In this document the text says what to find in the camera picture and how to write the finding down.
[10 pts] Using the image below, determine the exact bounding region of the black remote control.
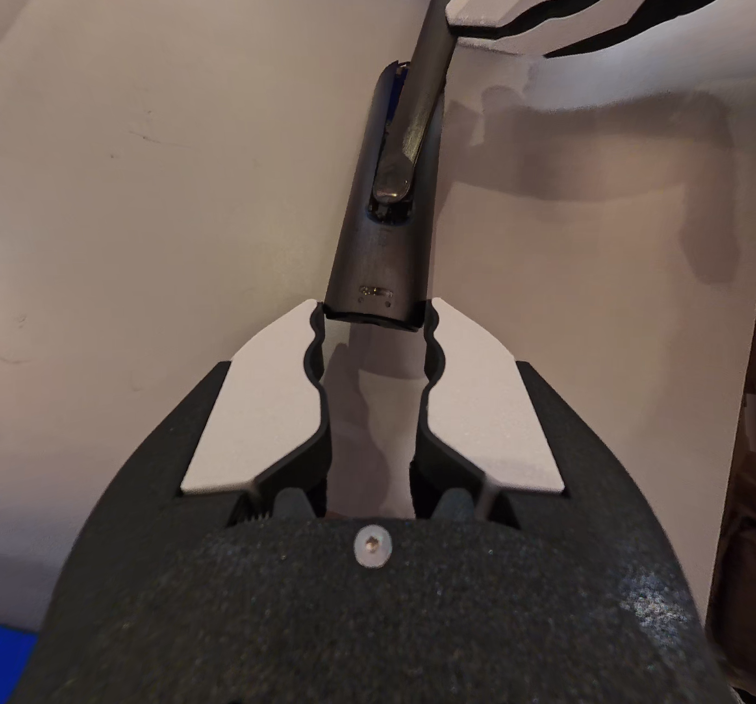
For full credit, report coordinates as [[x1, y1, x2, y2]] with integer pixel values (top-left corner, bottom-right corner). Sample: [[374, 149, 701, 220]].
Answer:
[[324, 57, 447, 334]]

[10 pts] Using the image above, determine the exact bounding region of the blue plastic bin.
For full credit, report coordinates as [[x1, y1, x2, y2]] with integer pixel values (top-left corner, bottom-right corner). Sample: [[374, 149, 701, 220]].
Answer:
[[0, 626, 43, 660]]

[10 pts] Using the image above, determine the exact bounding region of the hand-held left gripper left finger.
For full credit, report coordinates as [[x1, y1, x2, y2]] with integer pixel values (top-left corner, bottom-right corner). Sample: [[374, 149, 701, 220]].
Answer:
[[179, 298, 333, 522]]

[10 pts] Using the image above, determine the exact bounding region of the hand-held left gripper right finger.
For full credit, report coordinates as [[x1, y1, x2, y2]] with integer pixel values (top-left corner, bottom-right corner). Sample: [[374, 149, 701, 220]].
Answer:
[[409, 296, 567, 522]]

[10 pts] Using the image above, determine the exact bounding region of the black battery cover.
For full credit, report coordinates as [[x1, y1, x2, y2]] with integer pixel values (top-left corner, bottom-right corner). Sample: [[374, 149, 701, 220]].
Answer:
[[369, 0, 492, 204]]

